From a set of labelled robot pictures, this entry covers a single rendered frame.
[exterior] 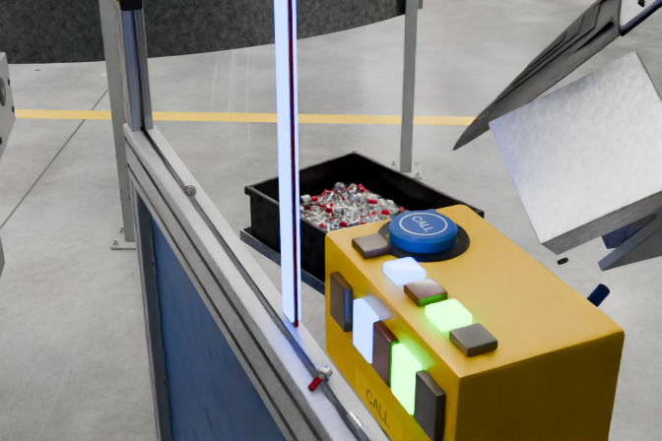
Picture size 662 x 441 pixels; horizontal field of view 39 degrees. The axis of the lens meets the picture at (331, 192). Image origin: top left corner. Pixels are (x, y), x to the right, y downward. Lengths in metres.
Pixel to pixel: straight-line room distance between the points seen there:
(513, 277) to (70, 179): 2.84
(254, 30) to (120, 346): 0.96
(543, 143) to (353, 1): 2.01
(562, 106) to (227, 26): 1.86
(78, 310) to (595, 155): 1.86
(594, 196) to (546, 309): 0.38
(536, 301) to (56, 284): 2.25
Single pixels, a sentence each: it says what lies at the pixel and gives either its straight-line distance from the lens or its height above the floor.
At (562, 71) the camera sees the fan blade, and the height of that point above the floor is 1.03.
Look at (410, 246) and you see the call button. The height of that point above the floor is 1.08.
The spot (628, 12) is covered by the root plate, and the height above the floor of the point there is 1.09.
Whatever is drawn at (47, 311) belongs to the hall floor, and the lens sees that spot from 2.57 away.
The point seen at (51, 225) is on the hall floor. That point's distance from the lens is 3.00.
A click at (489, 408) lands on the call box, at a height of 1.05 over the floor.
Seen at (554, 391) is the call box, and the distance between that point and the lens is 0.49.
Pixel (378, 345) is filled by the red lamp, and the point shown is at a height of 1.05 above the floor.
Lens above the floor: 1.34
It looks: 26 degrees down
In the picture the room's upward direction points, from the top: straight up
